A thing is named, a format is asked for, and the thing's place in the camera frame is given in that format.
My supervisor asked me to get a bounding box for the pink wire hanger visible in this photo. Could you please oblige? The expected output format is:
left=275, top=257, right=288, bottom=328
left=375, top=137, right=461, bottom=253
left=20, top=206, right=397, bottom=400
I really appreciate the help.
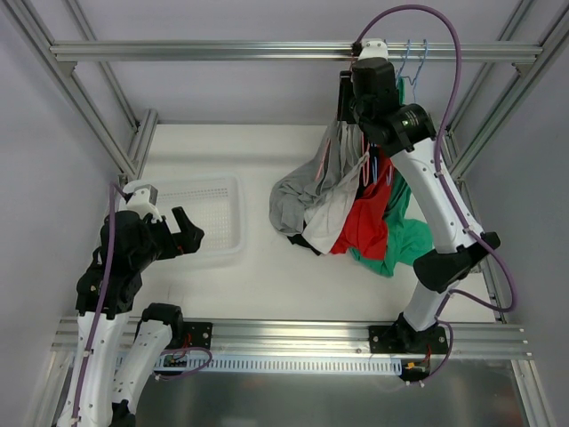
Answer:
left=315, top=137, right=331, bottom=181
left=361, top=134, right=370, bottom=188

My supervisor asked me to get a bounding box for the grey tank top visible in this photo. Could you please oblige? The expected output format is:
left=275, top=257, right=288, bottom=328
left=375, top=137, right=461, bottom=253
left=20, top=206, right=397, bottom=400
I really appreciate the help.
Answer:
left=268, top=120, right=362, bottom=236

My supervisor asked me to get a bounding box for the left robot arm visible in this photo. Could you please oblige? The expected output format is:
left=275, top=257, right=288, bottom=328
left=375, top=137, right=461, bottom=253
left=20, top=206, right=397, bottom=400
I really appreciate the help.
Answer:
left=57, top=206, right=204, bottom=426

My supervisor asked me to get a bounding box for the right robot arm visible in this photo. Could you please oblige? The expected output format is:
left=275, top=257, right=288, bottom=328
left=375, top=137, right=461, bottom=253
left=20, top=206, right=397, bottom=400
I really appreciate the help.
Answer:
left=350, top=57, right=501, bottom=353

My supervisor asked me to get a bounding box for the black tank top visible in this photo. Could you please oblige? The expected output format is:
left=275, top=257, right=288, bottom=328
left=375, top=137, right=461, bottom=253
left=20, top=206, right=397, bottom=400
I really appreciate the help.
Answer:
left=286, top=133, right=383, bottom=257

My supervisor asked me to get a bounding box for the white tank top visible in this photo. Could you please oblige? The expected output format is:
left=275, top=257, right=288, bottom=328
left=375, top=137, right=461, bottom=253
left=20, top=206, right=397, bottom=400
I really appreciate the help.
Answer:
left=301, top=152, right=369, bottom=254

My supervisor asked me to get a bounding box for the red tank top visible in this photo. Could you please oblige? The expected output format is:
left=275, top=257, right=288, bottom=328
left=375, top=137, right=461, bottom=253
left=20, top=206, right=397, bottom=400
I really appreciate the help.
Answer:
left=331, top=153, right=395, bottom=261

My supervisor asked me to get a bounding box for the green tank top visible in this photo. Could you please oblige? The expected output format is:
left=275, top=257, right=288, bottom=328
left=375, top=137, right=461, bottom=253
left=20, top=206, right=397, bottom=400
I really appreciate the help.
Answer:
left=349, top=77, right=435, bottom=278

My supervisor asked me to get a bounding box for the white plastic basket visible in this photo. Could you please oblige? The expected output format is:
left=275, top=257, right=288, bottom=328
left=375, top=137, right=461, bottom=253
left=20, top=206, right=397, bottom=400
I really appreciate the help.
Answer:
left=150, top=173, right=246, bottom=269

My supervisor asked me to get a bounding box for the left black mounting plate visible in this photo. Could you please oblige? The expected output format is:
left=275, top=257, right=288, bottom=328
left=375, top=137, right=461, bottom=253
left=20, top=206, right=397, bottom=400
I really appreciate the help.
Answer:
left=182, top=321, right=213, bottom=350

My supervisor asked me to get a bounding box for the black mounting plate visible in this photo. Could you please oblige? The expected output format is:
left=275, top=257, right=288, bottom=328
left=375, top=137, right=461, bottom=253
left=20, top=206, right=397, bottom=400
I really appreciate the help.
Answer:
left=182, top=321, right=213, bottom=350
left=368, top=323, right=448, bottom=355

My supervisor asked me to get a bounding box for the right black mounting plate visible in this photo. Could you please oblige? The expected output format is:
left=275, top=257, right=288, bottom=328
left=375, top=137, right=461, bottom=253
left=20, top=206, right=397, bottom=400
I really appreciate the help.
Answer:
left=368, top=323, right=448, bottom=355

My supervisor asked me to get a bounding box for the blue wire hanger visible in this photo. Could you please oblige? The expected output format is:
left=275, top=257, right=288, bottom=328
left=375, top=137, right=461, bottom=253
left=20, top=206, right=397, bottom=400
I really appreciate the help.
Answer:
left=399, top=39, right=430, bottom=101
left=369, top=39, right=413, bottom=187

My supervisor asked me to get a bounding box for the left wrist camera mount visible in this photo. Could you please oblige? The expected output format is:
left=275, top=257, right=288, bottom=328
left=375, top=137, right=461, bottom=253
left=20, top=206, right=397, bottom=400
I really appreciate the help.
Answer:
left=118, top=181, right=163, bottom=223

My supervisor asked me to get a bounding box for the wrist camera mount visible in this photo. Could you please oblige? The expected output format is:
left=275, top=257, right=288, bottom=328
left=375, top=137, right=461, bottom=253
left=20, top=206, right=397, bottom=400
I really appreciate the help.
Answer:
left=351, top=39, right=389, bottom=60
left=118, top=181, right=163, bottom=223

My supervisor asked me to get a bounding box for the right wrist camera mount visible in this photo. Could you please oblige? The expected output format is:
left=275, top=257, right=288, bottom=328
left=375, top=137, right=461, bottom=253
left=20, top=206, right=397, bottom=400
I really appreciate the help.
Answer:
left=351, top=39, right=389, bottom=60

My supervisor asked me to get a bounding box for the aluminium frame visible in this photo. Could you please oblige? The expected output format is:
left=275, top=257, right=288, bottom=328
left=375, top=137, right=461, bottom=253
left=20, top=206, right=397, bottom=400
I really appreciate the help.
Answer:
left=0, top=0, right=569, bottom=321

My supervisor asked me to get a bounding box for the aluminium hanging rail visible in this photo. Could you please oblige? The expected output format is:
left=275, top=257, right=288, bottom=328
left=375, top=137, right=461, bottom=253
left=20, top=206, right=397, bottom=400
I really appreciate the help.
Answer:
left=49, top=39, right=544, bottom=63

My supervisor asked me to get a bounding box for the white slotted cable duct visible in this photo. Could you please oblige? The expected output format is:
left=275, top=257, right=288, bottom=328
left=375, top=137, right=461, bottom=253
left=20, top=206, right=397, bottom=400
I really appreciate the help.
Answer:
left=152, top=352, right=403, bottom=376

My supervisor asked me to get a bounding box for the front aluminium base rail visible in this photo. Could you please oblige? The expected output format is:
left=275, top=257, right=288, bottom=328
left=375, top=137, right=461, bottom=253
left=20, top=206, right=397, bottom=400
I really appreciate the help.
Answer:
left=51, top=318, right=533, bottom=361

